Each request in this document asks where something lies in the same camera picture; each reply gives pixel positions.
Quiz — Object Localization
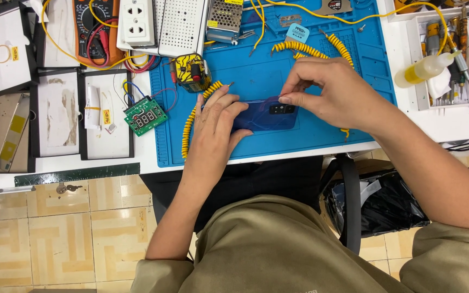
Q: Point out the black trash bag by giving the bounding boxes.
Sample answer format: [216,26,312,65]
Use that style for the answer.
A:
[323,169,431,239]

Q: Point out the row of screwdrivers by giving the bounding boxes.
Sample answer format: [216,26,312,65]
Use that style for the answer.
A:
[420,4,469,106]

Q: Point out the blue silicone repair mat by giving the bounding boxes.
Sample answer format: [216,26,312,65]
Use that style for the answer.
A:
[149,0,398,168]

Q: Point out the white tissue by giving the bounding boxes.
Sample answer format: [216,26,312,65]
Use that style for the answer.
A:
[427,68,452,99]

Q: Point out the clear protective film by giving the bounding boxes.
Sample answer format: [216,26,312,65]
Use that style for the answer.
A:
[255,95,293,111]

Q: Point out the blue smartphone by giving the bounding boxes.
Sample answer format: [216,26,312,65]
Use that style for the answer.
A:
[201,96,300,133]

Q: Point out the white power socket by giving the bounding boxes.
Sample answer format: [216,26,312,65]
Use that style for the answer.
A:
[116,0,159,53]

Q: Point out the yellow black battery tool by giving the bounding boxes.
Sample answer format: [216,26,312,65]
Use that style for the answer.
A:
[169,52,213,94]

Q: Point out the green circuit board with display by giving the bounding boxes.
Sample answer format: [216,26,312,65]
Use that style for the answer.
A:
[123,95,169,138]

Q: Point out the yellow coiled cable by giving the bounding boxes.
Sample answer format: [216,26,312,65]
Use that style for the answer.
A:
[270,29,355,69]
[181,80,235,160]

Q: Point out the light blue pry card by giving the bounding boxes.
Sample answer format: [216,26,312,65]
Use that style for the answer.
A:
[284,23,311,45]

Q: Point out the white paper roll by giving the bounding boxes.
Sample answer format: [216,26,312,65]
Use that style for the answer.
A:
[84,85,102,132]

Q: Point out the keys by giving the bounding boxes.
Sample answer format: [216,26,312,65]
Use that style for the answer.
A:
[56,183,84,195]

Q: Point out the orange multimeter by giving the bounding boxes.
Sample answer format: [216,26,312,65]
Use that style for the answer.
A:
[72,0,124,68]

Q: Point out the plastic bottle with yellow liquid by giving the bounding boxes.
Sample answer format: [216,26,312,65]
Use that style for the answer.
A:
[394,50,462,89]

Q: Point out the metal plate with yellow tape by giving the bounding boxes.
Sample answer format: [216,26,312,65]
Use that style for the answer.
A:
[0,94,31,172]

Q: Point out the metal mesh power supply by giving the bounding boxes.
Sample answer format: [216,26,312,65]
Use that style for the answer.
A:
[205,0,246,45]

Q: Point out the person's left hand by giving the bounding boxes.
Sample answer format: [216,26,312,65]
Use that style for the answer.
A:
[184,85,255,165]

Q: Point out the razor blade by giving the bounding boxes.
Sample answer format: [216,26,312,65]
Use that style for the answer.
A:
[279,15,303,28]

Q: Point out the white shallow tray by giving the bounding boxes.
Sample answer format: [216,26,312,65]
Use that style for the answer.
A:
[385,0,469,23]

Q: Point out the metal scraper tool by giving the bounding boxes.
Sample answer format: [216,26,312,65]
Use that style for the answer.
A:
[313,0,353,16]

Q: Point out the person's right hand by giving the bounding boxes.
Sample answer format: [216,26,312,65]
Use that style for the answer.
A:
[278,56,382,132]

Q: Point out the person's olive shirt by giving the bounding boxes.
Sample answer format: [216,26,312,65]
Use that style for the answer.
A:
[130,195,469,293]

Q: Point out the red black probe leads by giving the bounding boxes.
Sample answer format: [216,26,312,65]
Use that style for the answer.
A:
[85,15,113,67]

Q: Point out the white tool tray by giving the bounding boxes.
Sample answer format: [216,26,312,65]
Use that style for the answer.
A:
[405,11,469,112]

